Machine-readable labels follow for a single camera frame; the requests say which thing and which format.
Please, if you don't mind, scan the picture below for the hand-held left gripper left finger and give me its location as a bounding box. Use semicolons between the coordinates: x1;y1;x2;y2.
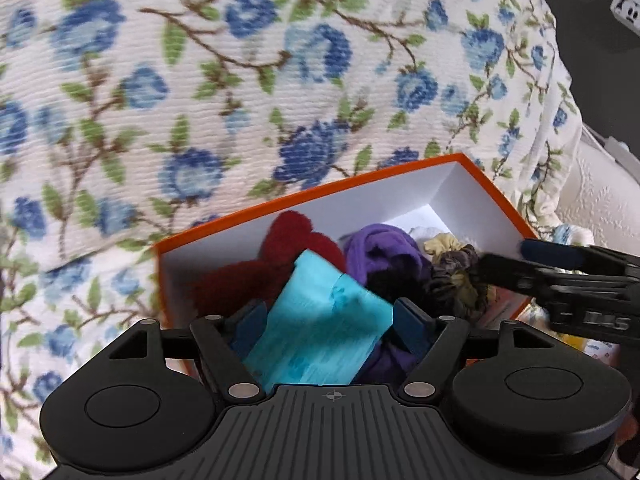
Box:
107;300;268;403

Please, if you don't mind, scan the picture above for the teal cloth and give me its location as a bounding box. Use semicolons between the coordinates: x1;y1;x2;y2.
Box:
242;250;393;387

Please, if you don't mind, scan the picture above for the white textured bedspread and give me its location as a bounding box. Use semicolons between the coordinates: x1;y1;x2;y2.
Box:
555;125;640;251

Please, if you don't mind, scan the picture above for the yellow packet with blue label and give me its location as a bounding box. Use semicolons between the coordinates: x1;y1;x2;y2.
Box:
565;330;623;361

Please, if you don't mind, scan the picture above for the red fuzzy sock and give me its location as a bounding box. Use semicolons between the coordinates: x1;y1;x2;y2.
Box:
190;210;348;318

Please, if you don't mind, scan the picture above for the purple fuzzy sock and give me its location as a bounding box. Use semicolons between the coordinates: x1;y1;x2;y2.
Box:
342;224;433;386

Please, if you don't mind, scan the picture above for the orange cardboard box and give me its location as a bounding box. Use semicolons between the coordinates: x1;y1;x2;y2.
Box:
151;152;540;378

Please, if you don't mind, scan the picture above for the white cloth item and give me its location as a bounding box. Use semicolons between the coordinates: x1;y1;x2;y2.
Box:
407;224;443;243

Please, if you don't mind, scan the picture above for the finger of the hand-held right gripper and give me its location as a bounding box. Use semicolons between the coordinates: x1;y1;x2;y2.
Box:
477;252;640;307
519;238;640;276

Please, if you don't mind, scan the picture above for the blue floral blanket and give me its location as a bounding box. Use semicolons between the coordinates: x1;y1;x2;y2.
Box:
0;0;583;480

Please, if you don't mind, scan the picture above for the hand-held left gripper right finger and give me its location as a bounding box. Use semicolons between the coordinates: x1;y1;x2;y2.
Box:
392;297;555;403

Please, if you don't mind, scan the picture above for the pale yellow scrunchie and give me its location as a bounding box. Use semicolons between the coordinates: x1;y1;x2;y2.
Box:
422;234;481;306

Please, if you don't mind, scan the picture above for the dark patterned scrunchie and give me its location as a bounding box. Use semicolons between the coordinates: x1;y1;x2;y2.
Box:
425;244;493;321

